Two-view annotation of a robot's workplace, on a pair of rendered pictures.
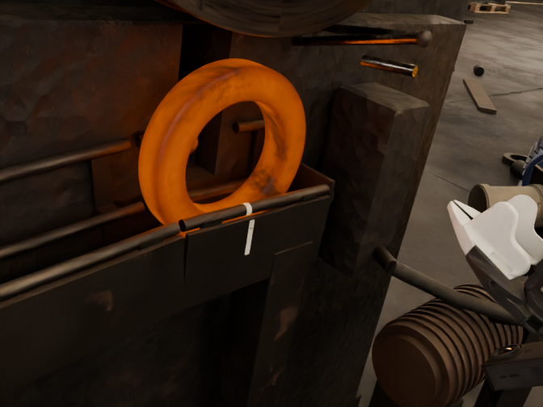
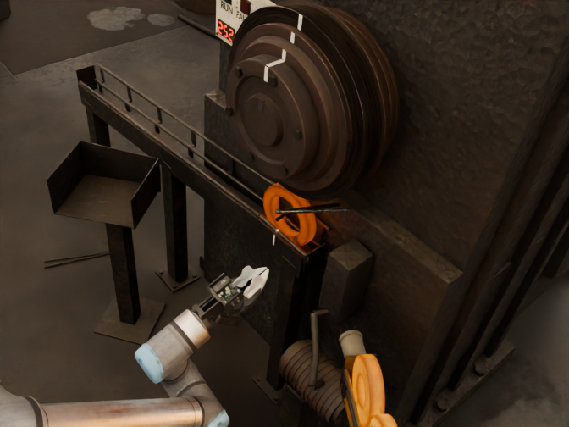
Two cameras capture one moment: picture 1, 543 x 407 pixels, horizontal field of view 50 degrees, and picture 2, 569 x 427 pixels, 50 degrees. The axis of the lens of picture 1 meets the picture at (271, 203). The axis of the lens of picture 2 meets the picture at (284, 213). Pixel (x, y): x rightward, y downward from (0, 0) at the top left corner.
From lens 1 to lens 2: 1.61 m
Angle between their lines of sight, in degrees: 72
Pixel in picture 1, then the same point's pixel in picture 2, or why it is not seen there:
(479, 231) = (249, 272)
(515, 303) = not seen: hidden behind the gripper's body
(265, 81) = (292, 199)
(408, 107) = (335, 258)
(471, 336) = (304, 368)
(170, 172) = (266, 201)
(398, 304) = not seen: outside the picture
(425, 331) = (299, 346)
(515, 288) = not seen: hidden behind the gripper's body
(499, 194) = (349, 337)
